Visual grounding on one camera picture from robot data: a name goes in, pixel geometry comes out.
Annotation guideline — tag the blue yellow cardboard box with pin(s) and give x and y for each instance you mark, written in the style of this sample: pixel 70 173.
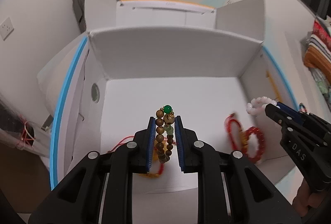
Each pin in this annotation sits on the blue yellow cardboard box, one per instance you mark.
pixel 137 56

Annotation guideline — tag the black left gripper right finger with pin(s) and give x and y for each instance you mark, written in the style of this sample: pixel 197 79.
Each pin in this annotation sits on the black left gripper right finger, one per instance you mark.
pixel 194 155

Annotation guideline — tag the white wall socket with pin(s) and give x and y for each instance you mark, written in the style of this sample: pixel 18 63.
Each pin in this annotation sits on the white wall socket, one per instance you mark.
pixel 6 28

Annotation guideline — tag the person's right hand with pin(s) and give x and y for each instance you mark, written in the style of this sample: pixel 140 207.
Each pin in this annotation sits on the person's right hand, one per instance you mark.
pixel 306 199

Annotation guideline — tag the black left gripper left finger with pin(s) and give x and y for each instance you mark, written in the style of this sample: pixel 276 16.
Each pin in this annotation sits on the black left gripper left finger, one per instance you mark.
pixel 136 155

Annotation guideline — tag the striped orange red pillow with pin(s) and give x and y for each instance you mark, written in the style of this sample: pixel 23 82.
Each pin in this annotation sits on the striped orange red pillow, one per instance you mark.
pixel 317 54

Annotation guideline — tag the floral quilt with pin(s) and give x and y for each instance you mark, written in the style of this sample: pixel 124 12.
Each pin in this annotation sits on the floral quilt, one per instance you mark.
pixel 322 84

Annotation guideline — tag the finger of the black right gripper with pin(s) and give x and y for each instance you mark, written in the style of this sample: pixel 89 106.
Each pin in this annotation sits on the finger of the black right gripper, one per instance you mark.
pixel 279 115

